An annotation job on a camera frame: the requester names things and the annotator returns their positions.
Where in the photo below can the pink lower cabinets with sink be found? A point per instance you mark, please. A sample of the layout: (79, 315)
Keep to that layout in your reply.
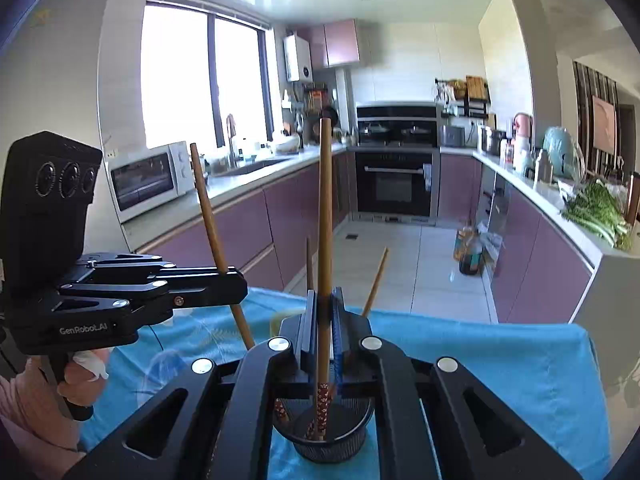
(280, 220)

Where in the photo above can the white microwave oven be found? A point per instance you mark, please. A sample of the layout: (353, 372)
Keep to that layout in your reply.
(150, 180)

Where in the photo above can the silver toaster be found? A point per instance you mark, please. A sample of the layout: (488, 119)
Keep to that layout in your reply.
(452, 136)

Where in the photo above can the bunch of green vegetables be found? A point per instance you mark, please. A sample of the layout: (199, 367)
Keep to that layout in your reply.
(597, 210)

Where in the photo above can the pink lower cabinets long row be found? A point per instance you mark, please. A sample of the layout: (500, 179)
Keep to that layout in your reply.
(530, 255)

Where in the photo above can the wooden chopstick red floral end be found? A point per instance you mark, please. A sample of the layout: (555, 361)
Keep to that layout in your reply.
(376, 280)
(325, 210)
(207, 210)

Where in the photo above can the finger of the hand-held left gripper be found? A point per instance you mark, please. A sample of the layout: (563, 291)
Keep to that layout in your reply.
(150, 267)
(210, 292)

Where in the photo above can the white wall water heater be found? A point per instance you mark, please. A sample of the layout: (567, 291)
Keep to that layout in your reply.
(298, 57)

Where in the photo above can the black frying pan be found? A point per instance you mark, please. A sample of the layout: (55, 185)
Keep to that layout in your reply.
(329, 114)

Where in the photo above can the large kitchen window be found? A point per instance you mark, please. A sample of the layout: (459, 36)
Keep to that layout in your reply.
(175, 75)

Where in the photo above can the stainless steel pot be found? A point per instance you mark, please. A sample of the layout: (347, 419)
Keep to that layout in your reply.
(492, 141)

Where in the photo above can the black cooktop hood unit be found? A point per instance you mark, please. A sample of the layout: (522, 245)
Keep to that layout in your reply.
(397, 112)

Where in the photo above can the cooking oil bottle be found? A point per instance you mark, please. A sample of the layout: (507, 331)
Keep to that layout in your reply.
(470, 257)

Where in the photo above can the light green kitchen appliance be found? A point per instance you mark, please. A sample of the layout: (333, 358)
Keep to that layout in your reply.
(560, 152)

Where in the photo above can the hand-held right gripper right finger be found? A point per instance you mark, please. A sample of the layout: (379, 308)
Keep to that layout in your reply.
(338, 325)

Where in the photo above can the wooden cutting board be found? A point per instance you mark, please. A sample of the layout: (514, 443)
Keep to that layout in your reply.
(476, 87)

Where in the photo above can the steel kitchen faucet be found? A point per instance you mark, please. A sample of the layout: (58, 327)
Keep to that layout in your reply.
(231, 135)

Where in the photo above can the person's left hand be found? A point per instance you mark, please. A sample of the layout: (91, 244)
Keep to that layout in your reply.
(82, 385)

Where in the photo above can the blue leaf print tablecloth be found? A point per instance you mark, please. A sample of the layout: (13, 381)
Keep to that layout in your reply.
(500, 360)

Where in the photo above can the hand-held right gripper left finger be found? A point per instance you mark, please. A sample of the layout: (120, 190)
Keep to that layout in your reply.
(312, 322)

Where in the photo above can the black built-in oven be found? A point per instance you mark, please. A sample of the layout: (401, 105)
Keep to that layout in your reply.
(395, 185)

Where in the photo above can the framed wall picture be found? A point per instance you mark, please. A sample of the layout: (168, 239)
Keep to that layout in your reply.
(604, 125)

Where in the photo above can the black wall storage rack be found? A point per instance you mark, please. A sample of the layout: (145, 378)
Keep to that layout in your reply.
(462, 105)

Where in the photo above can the black mesh holder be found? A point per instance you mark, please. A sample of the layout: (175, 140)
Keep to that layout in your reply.
(325, 452)

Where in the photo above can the pink thermos jug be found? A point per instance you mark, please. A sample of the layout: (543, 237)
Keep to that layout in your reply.
(522, 127)

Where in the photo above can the pink upper cabinet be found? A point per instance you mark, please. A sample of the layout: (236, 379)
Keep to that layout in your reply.
(342, 42)

